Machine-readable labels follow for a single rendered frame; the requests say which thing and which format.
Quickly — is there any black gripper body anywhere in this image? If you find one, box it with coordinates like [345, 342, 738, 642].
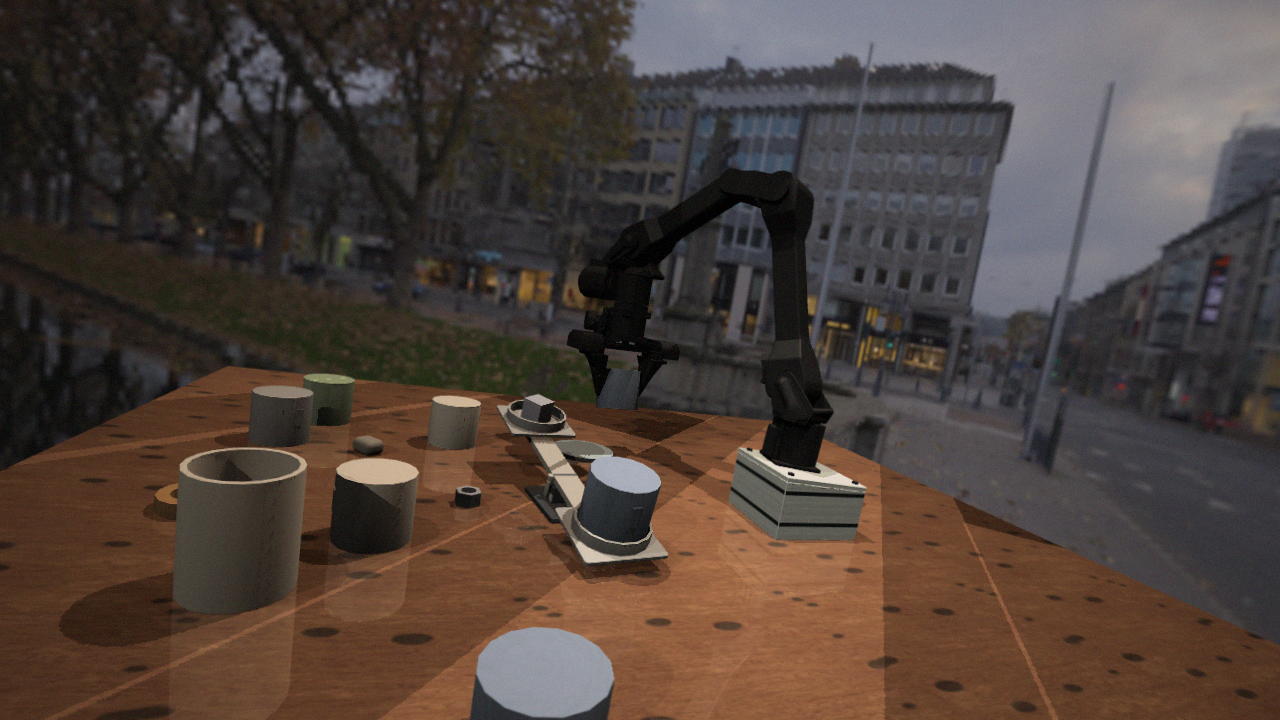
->
[567, 302, 680, 361]

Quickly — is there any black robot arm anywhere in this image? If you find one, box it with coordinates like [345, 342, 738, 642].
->
[579, 168, 835, 474]

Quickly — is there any white round dish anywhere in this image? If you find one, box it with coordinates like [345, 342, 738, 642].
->
[554, 439, 613, 462]

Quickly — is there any beige balance beam with square pans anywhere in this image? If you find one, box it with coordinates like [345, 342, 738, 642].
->
[497, 400, 669, 566]

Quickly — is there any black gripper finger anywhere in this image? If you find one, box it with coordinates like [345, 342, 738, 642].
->
[579, 350, 608, 395]
[637, 355, 667, 396]

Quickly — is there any grey pebble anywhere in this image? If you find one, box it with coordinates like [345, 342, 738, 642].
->
[352, 436, 383, 456]

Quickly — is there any dark grey hex nut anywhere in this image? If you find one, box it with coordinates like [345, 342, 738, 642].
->
[454, 486, 481, 509]

